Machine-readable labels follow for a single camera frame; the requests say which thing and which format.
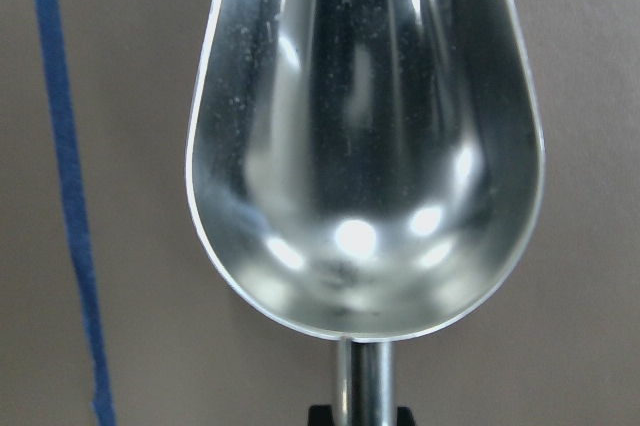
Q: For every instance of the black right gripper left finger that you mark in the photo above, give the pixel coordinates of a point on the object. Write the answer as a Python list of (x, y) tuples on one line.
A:
[(322, 413)]

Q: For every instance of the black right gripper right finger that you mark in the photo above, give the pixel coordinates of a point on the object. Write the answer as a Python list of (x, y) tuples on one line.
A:
[(406, 411)]

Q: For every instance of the metal ice scoop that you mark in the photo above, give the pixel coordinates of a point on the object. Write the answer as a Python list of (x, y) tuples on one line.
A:
[(364, 171)]

